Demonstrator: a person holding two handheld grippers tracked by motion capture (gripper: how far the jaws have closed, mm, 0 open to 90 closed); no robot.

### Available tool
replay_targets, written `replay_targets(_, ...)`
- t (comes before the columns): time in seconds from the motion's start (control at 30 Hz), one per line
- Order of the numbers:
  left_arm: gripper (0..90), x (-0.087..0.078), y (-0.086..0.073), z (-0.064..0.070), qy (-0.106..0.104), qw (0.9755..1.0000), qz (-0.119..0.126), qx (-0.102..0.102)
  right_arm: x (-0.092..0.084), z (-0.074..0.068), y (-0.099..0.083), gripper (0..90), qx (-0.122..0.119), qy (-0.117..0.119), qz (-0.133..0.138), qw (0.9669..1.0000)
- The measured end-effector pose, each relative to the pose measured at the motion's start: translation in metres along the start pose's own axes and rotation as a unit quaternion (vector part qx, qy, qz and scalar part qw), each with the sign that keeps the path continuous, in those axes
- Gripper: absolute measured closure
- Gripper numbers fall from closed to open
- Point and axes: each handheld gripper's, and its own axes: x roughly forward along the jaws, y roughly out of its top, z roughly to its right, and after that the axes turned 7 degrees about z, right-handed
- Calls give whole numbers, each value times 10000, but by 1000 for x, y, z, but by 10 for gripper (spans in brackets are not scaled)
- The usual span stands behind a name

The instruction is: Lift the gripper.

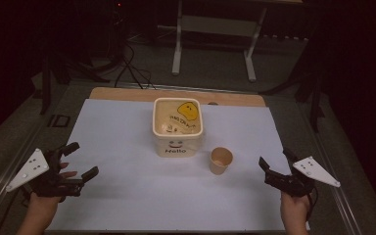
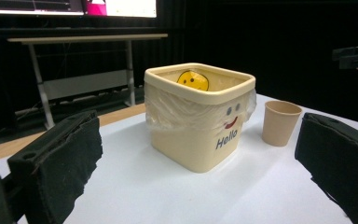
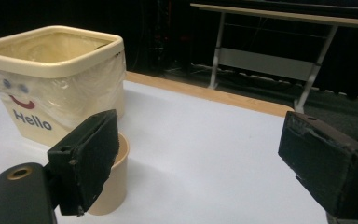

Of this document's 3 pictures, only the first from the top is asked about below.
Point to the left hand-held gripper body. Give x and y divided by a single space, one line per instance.
47 186

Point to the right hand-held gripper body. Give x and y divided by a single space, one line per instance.
290 184

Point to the brown paper cup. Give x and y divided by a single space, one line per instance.
221 161

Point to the cream square bin smiley face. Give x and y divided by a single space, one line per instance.
178 147

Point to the person's left hand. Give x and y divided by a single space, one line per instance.
44 209

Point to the person's right hand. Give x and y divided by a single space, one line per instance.
294 209

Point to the white table mat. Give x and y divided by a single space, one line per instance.
127 182

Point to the black stand leg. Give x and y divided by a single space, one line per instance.
45 88

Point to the wooden table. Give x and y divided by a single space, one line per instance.
127 94

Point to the clear bin liner yellow print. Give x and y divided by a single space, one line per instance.
179 117

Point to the small black rectangular frame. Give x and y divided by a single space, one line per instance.
59 121

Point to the metal floor rail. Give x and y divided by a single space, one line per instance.
336 182
9 169

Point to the white metal stand frame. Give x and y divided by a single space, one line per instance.
215 26

